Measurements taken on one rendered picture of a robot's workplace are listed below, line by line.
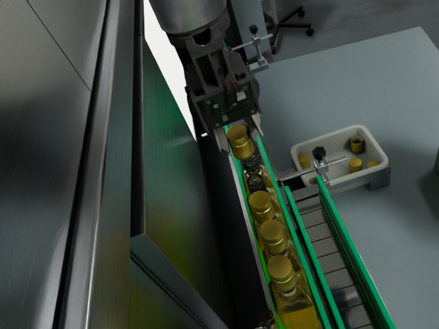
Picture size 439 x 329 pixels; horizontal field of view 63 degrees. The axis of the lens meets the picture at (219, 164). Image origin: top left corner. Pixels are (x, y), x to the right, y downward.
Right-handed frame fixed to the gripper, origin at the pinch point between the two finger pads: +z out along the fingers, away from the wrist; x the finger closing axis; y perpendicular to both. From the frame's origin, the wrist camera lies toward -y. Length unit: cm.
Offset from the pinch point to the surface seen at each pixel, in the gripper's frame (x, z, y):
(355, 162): 28, 43, -20
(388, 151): 40, 49, -25
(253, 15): 23, 30, -96
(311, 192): 12.2, 35.9, -10.9
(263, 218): -0.8, 11.1, 8.1
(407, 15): 154, 125, -197
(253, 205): -1.5, 8.2, 7.3
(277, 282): -2.1, 9.7, 19.4
